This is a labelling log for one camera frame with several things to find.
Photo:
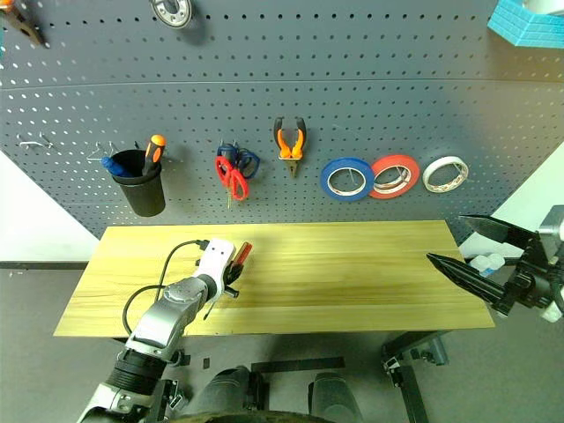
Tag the large white roll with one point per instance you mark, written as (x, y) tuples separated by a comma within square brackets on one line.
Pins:
[(542, 5)]

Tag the white tape roll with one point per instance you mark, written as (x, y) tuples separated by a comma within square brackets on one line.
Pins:
[(426, 178)]

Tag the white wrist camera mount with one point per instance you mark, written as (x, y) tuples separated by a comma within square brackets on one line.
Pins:
[(216, 260), (551, 224)]

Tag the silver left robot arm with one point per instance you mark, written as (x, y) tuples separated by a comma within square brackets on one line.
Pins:
[(172, 308)]

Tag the blue tape roll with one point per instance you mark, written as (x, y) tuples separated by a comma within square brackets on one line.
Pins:
[(325, 180)]

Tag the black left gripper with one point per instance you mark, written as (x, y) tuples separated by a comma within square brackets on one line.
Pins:
[(230, 284)]

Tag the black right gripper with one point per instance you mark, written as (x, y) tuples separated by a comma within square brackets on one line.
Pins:
[(533, 282)]

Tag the orange black needle-nose pliers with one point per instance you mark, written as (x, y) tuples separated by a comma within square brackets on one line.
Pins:
[(286, 150)]

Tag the blue marker pen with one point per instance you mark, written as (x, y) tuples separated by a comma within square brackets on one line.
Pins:
[(110, 164)]

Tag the red tape roll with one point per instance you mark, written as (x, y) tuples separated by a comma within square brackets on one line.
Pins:
[(396, 159)]

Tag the round metal disc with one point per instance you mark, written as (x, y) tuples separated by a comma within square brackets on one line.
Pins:
[(158, 13)]

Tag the cyan textured bin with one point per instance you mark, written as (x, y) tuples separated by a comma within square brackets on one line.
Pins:
[(520, 26)]

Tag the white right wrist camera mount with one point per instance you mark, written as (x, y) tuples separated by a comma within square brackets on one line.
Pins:
[(551, 224)]

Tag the small black block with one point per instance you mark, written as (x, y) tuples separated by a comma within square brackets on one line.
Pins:
[(205, 363)]

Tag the grey metal pegboard panel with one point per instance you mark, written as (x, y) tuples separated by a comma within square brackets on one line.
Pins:
[(308, 66)]

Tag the orange black screwdriver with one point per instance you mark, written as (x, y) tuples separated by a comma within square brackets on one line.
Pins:
[(154, 150)]

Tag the white plastic bottle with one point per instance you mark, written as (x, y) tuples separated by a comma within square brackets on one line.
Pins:
[(480, 264), (497, 261)]

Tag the black tool cup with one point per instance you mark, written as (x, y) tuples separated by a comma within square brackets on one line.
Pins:
[(145, 198)]

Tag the black flat bar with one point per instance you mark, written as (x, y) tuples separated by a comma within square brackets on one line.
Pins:
[(299, 365)]

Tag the metal straight peg hook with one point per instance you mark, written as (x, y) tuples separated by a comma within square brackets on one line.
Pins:
[(352, 178)]

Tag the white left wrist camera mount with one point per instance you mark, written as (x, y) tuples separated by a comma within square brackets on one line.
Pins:
[(216, 260)]

